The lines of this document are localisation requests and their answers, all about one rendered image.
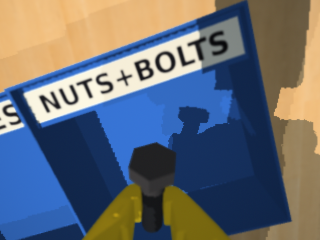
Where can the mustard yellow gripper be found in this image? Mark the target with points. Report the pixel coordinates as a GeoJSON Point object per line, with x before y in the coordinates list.
{"type": "Point", "coordinates": [187, 220]}

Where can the black hex-head bolt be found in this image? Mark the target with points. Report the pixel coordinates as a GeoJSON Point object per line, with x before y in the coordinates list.
{"type": "Point", "coordinates": [152, 168]}

